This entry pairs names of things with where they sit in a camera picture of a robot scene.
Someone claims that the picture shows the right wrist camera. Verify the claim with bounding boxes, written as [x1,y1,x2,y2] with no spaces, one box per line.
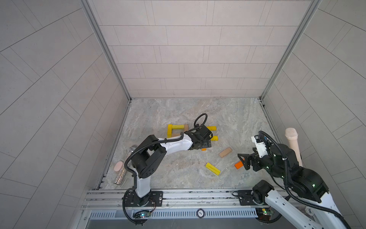
[251,135,269,158]

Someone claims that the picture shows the circuit board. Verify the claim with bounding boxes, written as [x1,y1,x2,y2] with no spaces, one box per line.
[133,210,152,219]
[255,208,274,221]

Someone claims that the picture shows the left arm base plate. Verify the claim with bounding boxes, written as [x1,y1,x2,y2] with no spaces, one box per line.
[124,190,164,207]

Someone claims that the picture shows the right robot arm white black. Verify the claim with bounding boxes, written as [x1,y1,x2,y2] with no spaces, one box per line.
[237,141,350,229]

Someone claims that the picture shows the beige cylinder post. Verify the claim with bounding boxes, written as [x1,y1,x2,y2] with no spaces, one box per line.
[285,127,303,166]

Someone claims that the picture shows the left circuit board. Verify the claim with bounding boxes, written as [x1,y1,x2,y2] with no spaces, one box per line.
[133,210,152,219]

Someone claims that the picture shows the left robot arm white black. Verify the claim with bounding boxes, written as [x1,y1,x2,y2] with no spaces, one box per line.
[124,125,213,199]

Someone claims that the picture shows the aluminium rail frame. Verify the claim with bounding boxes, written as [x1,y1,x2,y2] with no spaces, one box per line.
[72,188,320,229]

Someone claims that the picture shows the right circuit board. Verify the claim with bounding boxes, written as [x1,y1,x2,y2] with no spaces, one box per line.
[255,208,274,221]

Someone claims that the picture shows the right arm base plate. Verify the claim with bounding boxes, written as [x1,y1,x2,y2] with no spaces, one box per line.
[236,189,269,206]

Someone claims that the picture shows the pink round disc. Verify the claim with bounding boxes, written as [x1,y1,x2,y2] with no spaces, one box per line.
[113,161,124,173]

